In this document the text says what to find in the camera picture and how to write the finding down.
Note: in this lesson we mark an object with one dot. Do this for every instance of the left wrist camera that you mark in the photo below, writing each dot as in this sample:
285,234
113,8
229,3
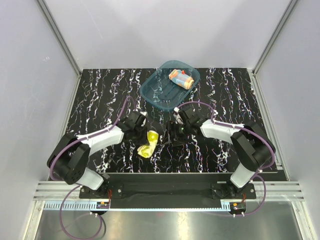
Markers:
143,118

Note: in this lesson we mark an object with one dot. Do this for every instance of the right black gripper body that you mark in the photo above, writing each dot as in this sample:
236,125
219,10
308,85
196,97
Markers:
181,131

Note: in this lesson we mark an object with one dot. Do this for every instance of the yellow patterned towel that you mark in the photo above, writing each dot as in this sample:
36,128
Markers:
146,151

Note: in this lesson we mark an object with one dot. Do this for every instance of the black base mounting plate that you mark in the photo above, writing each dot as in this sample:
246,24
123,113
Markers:
163,191

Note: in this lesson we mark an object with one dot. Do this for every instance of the left connector board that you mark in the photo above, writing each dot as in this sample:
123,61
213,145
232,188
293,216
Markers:
103,204

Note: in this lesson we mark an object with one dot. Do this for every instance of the aluminium frame post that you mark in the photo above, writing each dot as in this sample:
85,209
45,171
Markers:
275,35
58,35

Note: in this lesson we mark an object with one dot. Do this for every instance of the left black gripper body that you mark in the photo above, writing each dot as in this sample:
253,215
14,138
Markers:
140,135

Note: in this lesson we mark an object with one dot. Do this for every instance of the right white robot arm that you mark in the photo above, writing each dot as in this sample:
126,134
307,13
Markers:
253,148

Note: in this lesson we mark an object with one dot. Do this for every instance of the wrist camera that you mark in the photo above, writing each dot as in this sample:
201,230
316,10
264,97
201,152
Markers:
143,118
185,116

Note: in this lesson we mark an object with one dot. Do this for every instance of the teal plastic basin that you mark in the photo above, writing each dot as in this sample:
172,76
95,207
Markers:
161,92

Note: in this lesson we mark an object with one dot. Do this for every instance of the right connector board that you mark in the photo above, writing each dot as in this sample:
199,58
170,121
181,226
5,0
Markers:
238,206

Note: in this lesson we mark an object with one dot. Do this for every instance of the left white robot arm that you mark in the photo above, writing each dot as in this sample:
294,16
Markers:
70,157

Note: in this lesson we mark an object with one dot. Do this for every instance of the connector board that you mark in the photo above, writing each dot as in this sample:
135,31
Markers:
103,204
238,206

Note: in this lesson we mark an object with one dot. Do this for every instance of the right aluminium frame post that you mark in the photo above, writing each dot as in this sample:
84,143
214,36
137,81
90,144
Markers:
275,35

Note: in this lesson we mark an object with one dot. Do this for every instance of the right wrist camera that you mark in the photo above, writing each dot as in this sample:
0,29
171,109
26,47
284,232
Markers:
185,116

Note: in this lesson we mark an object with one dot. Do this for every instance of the orange polka dot towel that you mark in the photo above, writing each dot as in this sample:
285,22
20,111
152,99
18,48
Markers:
180,78

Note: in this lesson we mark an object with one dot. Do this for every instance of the front aluminium rail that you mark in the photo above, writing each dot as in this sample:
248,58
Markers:
276,191

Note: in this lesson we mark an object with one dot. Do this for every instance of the left aluminium frame post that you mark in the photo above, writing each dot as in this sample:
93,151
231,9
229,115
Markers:
58,35

